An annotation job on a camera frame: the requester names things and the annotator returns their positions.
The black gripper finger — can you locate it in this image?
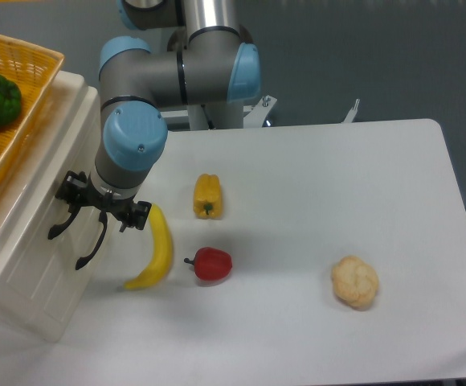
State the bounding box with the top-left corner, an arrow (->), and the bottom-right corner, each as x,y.
119,201 -> 152,232
55,170 -> 87,213

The yellow woven basket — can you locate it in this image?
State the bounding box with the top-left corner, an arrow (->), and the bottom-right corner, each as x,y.
0,27 -> 66,221

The beige cauliflower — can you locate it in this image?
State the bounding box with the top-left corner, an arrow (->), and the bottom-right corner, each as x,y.
331,255 -> 379,309

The yellow banana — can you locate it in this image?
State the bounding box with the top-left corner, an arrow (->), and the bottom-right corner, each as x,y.
124,203 -> 174,290

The red bell pepper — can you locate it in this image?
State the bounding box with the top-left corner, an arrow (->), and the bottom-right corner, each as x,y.
183,247 -> 233,281

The black drawer handle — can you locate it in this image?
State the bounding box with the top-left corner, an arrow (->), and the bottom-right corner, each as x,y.
47,210 -> 80,240
75,209 -> 108,271

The black lower drawer handle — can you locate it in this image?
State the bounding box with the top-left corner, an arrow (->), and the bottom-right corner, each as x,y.
75,209 -> 108,271

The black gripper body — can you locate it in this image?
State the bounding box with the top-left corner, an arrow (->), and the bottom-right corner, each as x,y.
80,179 -> 134,220

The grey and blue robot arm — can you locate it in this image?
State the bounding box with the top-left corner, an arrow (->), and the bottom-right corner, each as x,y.
56,1 -> 260,229

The white metal mounting bracket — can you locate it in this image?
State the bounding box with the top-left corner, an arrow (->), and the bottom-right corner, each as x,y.
161,95 -> 360,130

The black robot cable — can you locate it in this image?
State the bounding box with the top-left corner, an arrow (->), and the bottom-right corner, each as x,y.
202,104 -> 218,130

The white drawer cabinet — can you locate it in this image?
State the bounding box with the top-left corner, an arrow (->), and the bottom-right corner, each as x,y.
0,71 -> 133,343

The yellow bell pepper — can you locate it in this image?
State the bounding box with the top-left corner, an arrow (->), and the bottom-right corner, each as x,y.
193,174 -> 223,220

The black top drawer handle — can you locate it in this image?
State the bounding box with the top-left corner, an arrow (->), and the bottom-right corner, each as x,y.
47,210 -> 80,240

